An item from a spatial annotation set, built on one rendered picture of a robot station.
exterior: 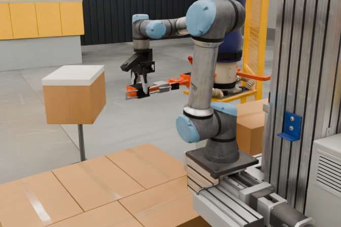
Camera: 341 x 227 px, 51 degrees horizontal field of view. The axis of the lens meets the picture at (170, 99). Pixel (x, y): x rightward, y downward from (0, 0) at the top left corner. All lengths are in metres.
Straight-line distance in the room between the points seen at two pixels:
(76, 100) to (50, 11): 6.07
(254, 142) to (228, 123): 0.75
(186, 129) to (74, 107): 1.91
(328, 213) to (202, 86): 0.59
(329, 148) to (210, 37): 0.52
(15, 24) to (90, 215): 7.22
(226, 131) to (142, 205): 0.86
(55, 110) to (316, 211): 2.37
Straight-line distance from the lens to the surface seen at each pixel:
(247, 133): 2.13
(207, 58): 1.24
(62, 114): 3.18
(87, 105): 3.09
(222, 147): 1.46
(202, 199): 1.41
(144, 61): 1.67
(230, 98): 1.98
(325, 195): 1.31
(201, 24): 1.19
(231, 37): 1.98
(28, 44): 9.06
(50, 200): 2.27
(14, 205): 2.29
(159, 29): 1.53
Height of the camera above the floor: 1.70
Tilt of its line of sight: 17 degrees down
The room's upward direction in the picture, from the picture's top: straight up
